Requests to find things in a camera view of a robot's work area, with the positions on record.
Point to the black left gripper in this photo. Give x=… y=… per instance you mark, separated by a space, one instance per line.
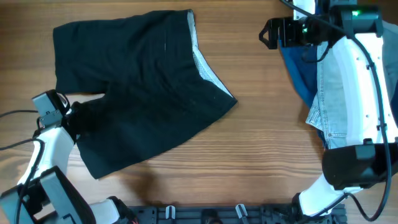
x=76 y=117

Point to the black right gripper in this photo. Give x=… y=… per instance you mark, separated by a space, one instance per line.
x=282 y=32

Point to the black shorts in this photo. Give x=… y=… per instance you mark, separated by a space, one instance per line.
x=154 y=87

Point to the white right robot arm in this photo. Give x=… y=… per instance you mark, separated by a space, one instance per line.
x=350 y=169

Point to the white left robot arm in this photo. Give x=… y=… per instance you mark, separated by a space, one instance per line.
x=44 y=194

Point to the dark blue garment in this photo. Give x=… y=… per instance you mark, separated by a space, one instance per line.
x=369 y=111

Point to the light blue denim shorts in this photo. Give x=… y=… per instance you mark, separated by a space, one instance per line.
x=328 y=111

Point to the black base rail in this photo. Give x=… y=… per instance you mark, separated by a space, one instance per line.
x=279 y=213

